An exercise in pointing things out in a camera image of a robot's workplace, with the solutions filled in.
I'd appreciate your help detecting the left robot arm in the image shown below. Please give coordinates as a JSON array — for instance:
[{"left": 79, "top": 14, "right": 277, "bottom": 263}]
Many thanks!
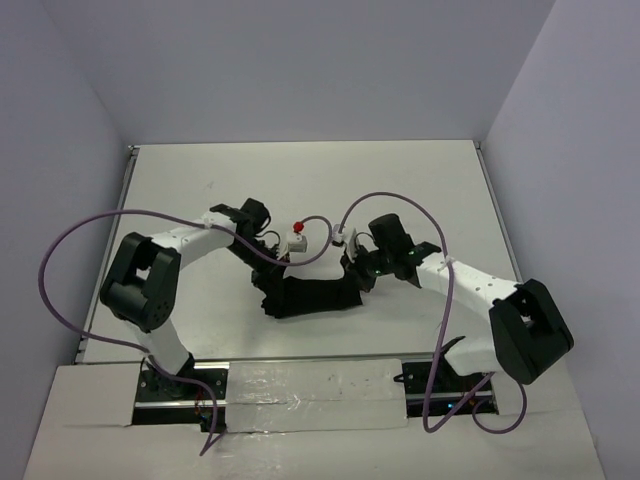
[{"left": 99, "top": 198, "right": 284, "bottom": 399}]

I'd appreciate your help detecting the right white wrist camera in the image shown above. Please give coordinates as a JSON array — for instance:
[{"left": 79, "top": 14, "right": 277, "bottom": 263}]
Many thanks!
[{"left": 331, "top": 224, "right": 368, "bottom": 263}]

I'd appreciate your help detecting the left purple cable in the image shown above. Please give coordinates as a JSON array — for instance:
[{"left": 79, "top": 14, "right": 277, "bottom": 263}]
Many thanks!
[{"left": 38, "top": 208, "right": 334, "bottom": 456}]

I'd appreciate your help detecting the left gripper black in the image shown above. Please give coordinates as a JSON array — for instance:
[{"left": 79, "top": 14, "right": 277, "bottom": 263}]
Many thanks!
[{"left": 226, "top": 237, "right": 289, "bottom": 301}]

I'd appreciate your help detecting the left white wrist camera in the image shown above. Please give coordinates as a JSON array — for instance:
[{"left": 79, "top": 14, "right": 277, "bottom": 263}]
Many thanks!
[{"left": 280, "top": 221, "right": 308, "bottom": 257}]

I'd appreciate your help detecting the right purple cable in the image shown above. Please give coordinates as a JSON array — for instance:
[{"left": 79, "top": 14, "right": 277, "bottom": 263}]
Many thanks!
[{"left": 332, "top": 192, "right": 529, "bottom": 435}]

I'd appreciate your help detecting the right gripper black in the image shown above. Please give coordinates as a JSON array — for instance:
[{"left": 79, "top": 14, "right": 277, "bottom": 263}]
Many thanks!
[{"left": 342, "top": 241, "right": 394, "bottom": 292}]

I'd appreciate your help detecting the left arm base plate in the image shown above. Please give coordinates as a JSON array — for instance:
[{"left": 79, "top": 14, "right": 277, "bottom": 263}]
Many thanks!
[{"left": 131, "top": 365, "right": 229, "bottom": 433}]

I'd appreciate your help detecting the purple cable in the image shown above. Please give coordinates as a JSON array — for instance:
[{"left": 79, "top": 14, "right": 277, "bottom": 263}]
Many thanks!
[
  {"left": 332, "top": 192, "right": 529, "bottom": 435},
  {"left": 38, "top": 208, "right": 334, "bottom": 456}
]

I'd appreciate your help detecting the black t shirt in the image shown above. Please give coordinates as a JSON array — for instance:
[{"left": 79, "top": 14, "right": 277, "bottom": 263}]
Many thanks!
[{"left": 252, "top": 266, "right": 363, "bottom": 319}]

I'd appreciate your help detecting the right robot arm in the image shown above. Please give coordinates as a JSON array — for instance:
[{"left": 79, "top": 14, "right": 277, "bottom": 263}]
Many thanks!
[{"left": 333, "top": 213, "right": 574, "bottom": 391}]

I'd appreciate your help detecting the aluminium table rail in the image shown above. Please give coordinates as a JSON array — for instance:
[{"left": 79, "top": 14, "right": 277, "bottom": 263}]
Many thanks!
[{"left": 73, "top": 145, "right": 140, "bottom": 364}]

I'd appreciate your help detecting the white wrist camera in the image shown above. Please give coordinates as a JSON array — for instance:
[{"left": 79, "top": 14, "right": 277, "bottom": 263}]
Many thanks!
[
  {"left": 331, "top": 224, "right": 368, "bottom": 263},
  {"left": 280, "top": 221, "right": 308, "bottom": 257}
]

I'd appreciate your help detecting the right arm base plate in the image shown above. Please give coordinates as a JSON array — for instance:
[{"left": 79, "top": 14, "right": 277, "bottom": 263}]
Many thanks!
[{"left": 393, "top": 360, "right": 497, "bottom": 418}]

